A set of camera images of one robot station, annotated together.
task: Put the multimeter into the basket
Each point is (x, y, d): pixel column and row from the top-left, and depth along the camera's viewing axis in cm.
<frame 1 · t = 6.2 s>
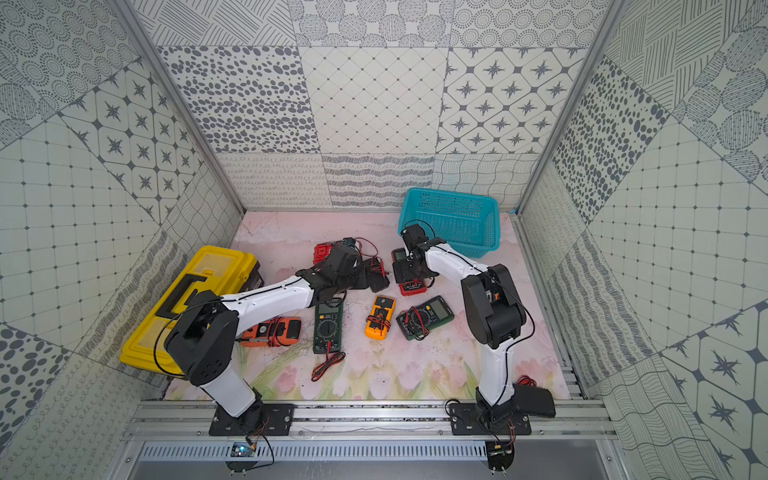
left hand: (368, 268, 90), fingers open
right hand: (413, 276, 97), fingers open
teal plastic basket: (469, 222, 121), on the table
yellow black toolbox: (221, 270, 84), point 19 cm above the table
dark red-trim multimeter: (417, 287, 97), point 4 cm above the table
green multimeter with leads: (417, 322, 90), point 4 cm above the table
yellow orange multimeter: (380, 317, 90), point 5 cm above the table
green multimeter DT9205A: (327, 328, 89), point 3 cm above the table

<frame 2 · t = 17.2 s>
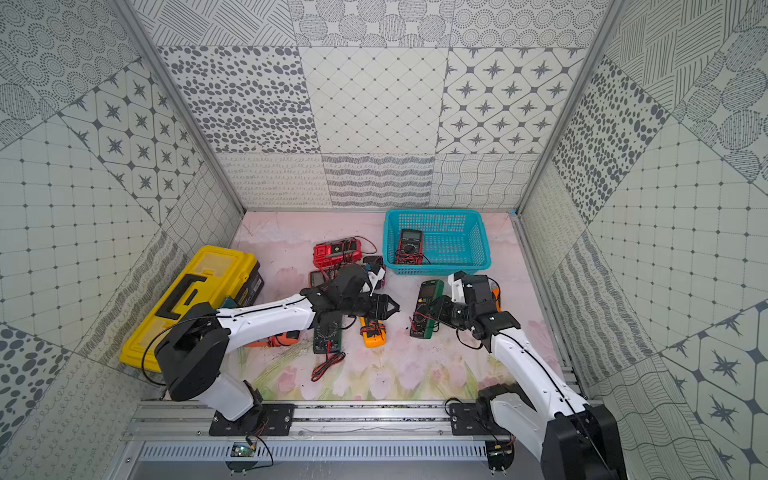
left hand: (394, 301, 82), fingers open
right hand: (429, 311, 82), fingers open
teal plastic basket: (455, 241, 113), point 2 cm above the table
dark red-trim multimeter: (410, 247, 108), point 4 cm above the table
green multimeter with leads: (423, 319, 83), point 10 cm above the table
yellow orange multimeter: (373, 332, 87), point 5 cm above the table
the other named things where they were.

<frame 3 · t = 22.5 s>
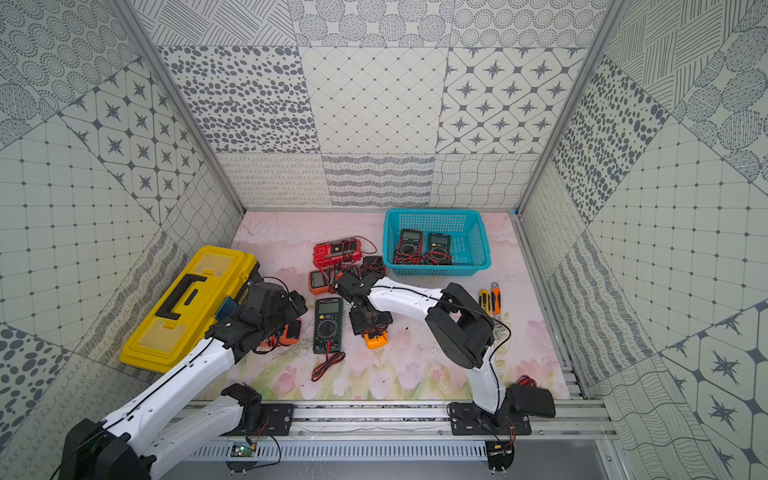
left hand: (291, 300, 83), fingers open
right hand: (372, 327, 88), fingers open
green multimeter with leads: (439, 250, 107), point 4 cm above the table
the other named things where they were.

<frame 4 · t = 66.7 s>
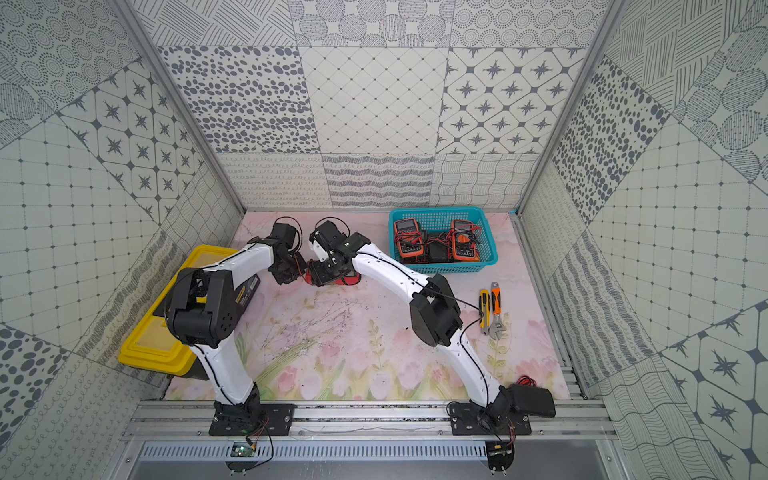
left hand: (300, 269, 99), fingers closed
right hand: (323, 277, 88), fingers open
orange Victor multimeter: (463, 240, 103), point 10 cm above the table
